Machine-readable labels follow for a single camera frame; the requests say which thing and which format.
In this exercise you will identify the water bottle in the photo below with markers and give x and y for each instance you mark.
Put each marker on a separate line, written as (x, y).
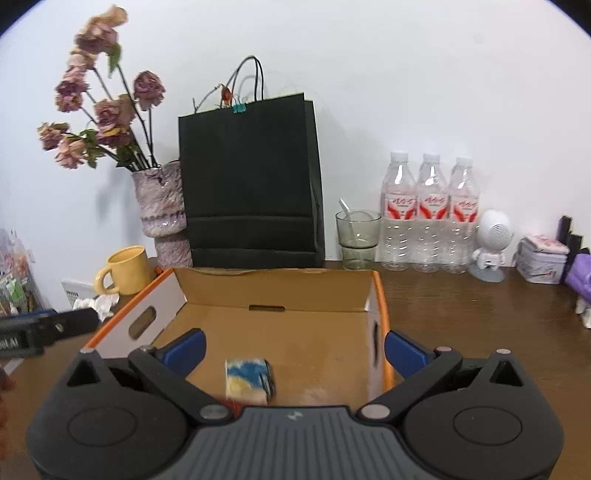
(399, 209)
(464, 195)
(432, 211)

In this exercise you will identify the purple speckled ceramic vase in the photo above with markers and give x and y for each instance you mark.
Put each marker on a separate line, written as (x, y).
(159, 194)

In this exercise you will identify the orange cardboard box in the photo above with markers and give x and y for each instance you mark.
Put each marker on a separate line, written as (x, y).
(322, 331)

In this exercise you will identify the grey drinking glass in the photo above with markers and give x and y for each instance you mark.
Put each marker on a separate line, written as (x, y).
(368, 225)

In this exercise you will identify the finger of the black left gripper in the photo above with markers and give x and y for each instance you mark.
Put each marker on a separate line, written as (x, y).
(27, 335)

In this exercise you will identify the clear packaged items rack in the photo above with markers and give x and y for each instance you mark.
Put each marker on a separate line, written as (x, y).
(19, 292)

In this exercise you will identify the white power strip box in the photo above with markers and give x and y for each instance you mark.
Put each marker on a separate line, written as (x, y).
(75, 290)

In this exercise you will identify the white robot figurine speaker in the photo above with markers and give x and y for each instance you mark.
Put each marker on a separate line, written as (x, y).
(494, 235)

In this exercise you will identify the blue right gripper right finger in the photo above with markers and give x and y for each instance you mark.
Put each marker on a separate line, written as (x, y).
(406, 355)

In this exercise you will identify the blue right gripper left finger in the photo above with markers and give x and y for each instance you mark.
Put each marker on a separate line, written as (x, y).
(183, 354)

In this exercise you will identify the dried pink rose bouquet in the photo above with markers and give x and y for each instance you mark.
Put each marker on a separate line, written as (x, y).
(119, 113)

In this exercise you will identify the yellow ceramic mug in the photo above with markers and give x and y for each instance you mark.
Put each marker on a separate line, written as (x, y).
(127, 272)

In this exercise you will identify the black paper shopping bag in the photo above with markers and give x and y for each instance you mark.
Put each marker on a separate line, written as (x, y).
(252, 186)

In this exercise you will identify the teal binder clip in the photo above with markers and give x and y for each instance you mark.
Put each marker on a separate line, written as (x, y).
(238, 108)

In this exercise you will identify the left water bottle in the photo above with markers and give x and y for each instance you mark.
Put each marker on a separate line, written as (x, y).
(399, 209)

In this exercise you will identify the purple package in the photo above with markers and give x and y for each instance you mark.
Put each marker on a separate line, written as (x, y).
(579, 276)

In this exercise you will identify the white floral tin box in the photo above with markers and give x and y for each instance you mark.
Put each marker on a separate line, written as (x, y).
(540, 259)

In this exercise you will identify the black tubes behind tin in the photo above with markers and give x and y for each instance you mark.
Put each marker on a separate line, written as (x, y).
(572, 241)

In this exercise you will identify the person's left hand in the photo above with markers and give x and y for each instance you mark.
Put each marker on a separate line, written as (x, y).
(6, 385)

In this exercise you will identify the right water bottle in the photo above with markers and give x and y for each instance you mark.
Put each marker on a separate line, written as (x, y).
(464, 195)

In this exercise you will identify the middle water bottle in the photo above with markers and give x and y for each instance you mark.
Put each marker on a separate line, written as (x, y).
(432, 211)

